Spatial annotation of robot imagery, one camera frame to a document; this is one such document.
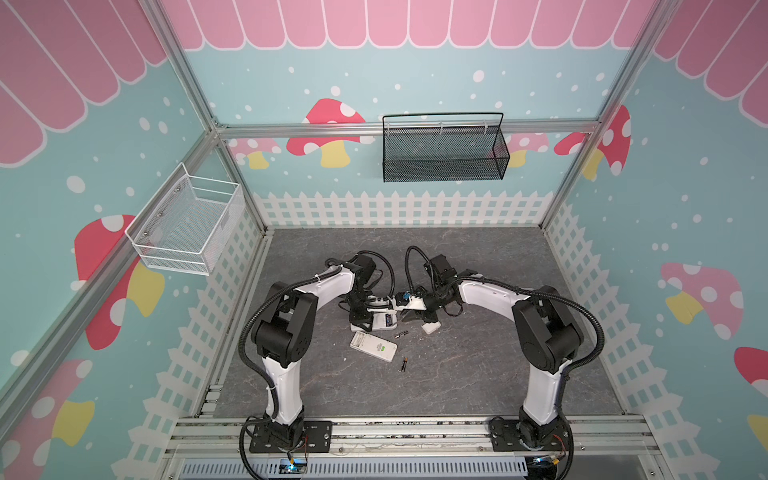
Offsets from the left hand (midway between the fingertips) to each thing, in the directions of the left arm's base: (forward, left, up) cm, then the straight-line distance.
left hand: (365, 320), depth 94 cm
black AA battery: (-4, -12, 0) cm, 12 cm away
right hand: (+1, -12, +5) cm, 13 cm away
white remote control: (-8, -4, 0) cm, 9 cm away
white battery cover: (-1, -21, -1) cm, 21 cm away
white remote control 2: (0, -6, 0) cm, 6 cm away
